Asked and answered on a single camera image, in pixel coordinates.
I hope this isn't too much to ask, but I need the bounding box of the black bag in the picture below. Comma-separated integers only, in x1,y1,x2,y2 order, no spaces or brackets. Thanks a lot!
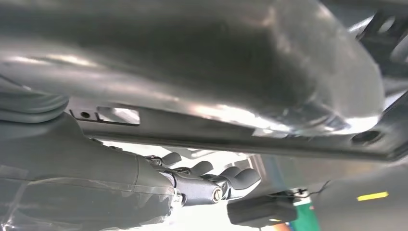
227,195,298,228

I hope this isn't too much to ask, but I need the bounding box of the thin black cable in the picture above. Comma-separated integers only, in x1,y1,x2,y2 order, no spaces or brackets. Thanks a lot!
268,180,331,199

